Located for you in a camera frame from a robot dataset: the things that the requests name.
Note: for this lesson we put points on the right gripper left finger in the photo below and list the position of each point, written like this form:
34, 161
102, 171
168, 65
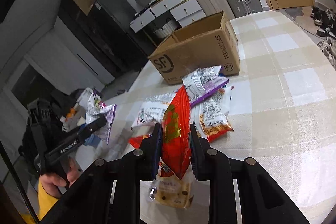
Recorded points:
152, 151

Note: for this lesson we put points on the orange white snack bag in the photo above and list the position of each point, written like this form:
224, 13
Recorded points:
211, 116

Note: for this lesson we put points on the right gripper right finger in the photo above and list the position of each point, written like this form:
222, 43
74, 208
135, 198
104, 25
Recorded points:
199, 147

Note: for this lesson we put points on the black refrigerator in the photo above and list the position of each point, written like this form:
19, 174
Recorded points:
109, 21

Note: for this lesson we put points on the SF Express cardboard box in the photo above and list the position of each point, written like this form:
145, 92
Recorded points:
208, 42

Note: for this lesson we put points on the cookie packet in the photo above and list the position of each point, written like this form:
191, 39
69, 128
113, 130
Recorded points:
167, 189

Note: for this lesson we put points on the woven laundry basket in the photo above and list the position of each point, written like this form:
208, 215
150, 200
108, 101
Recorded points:
167, 29

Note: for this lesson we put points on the yellow sleeve forearm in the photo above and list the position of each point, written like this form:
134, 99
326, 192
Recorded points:
48, 194

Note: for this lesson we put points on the left hand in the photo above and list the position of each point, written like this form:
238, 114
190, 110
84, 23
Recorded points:
72, 175

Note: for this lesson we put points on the red snack bag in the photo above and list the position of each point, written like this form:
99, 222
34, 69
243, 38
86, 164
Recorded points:
176, 151

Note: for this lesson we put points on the white drawer cabinet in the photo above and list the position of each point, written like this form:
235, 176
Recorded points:
185, 12

